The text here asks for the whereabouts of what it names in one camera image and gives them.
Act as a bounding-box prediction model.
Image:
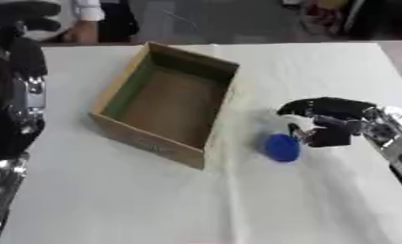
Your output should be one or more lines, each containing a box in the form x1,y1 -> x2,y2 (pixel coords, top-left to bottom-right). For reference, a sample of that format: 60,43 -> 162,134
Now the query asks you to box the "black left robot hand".
0,0 -> 63,160

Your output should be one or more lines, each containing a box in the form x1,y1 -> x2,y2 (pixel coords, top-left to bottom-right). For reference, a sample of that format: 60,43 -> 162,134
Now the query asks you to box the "person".
39,0 -> 141,45

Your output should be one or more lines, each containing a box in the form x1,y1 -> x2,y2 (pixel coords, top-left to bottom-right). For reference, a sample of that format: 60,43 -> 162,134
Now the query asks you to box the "blue round ball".
261,132 -> 303,163

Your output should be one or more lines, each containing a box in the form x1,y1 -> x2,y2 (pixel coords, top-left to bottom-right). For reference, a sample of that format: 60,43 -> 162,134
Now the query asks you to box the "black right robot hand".
275,96 -> 378,149

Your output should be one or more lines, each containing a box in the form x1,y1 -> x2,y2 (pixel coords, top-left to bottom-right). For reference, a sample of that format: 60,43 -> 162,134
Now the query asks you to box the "tan cardboard box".
88,41 -> 241,171

